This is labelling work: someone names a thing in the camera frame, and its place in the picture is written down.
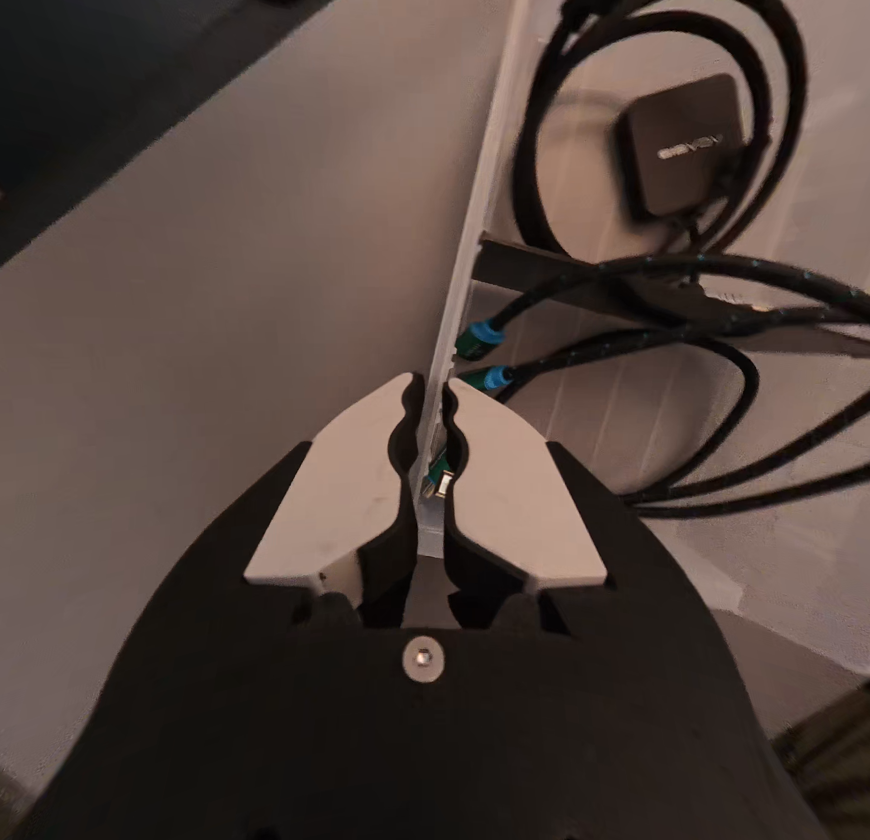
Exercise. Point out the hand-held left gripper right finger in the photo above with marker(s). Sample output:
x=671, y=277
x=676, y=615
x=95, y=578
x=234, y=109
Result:
x=530, y=507

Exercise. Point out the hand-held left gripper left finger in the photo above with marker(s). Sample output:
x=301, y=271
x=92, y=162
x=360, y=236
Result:
x=333, y=507

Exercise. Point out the clear plastic bin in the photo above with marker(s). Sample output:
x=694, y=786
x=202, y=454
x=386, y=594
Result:
x=612, y=432

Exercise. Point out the silver black hdmi switch box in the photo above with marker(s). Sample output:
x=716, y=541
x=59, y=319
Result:
x=680, y=147

